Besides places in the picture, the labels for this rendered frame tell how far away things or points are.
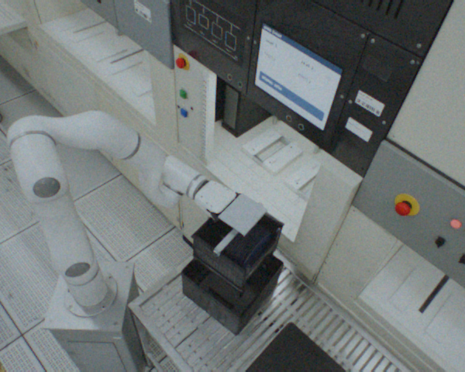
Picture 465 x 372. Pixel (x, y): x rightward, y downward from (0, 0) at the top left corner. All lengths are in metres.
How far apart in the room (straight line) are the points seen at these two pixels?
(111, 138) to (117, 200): 1.86
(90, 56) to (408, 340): 2.14
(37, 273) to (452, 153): 2.29
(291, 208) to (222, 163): 0.39
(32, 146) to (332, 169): 0.80
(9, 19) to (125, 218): 1.44
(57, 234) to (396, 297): 1.19
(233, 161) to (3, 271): 1.55
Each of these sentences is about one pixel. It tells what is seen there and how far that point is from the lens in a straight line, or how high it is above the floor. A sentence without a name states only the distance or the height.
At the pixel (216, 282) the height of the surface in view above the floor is 0.77.
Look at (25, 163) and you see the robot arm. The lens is 1.06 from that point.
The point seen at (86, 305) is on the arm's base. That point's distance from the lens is 1.69.
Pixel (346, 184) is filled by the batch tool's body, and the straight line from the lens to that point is 1.23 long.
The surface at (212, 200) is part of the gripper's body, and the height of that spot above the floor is 1.28.
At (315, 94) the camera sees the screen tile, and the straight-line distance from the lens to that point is 1.21.
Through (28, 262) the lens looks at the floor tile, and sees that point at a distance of 2.80.
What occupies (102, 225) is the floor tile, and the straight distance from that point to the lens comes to 2.81.
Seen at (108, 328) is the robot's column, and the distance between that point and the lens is 1.66.
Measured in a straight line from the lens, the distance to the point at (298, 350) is 1.53.
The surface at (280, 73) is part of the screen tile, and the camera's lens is 1.27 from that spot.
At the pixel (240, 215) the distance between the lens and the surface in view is 1.24.
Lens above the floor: 2.29
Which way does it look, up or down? 50 degrees down
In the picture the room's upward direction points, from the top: 7 degrees clockwise
